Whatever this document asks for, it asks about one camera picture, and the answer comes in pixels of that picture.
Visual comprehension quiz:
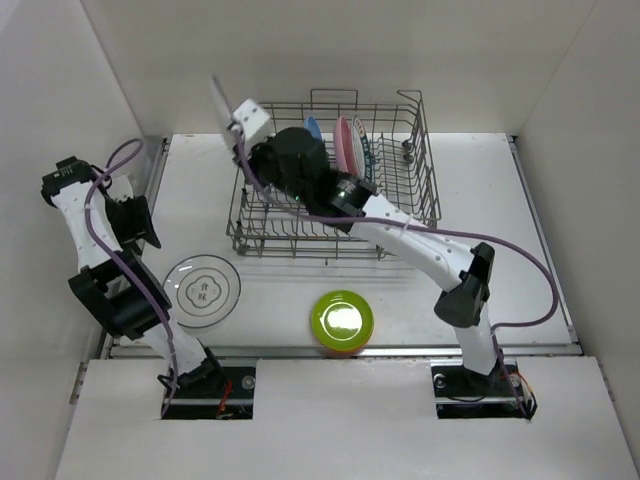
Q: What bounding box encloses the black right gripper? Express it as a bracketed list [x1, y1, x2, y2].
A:
[231, 133, 310, 207]

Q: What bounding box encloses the white plate colourful print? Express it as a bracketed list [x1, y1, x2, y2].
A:
[209, 74, 244, 167]

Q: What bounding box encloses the white patterned plate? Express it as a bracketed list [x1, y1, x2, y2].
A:
[163, 254, 242, 330]

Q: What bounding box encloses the lime green plastic plate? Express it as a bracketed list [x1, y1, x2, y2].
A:
[310, 290, 375, 350]

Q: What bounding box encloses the orange plastic plate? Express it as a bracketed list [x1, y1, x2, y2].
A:
[319, 346, 363, 358]

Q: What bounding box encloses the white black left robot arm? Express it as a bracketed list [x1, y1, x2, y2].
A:
[41, 156, 227, 397]

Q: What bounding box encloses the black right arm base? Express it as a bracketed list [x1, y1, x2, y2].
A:
[431, 363, 538, 420]

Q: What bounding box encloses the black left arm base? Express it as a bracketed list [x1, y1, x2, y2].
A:
[159, 361, 256, 421]

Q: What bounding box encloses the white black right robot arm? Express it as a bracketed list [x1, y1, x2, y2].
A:
[236, 127, 500, 394]

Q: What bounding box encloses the blue plastic plate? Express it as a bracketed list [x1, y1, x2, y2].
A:
[303, 116, 323, 141]

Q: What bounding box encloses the pink plastic plate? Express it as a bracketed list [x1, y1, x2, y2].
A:
[333, 116, 361, 176]

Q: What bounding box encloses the white plate teal rim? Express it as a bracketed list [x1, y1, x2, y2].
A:
[351, 116, 375, 183]

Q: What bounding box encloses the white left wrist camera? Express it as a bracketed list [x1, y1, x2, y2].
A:
[106, 174, 135, 201]

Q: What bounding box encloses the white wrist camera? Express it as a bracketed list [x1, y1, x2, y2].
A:
[106, 174, 135, 201]
[231, 99, 273, 151]

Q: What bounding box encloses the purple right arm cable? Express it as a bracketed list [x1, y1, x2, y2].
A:
[232, 124, 560, 419]

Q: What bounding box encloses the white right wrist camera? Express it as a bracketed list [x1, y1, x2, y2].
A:
[231, 99, 273, 151]

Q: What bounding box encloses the grey wire dish rack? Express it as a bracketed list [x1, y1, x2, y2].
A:
[226, 88, 442, 260]

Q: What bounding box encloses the aluminium table frame rail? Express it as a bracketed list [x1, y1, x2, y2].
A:
[97, 133, 584, 360]

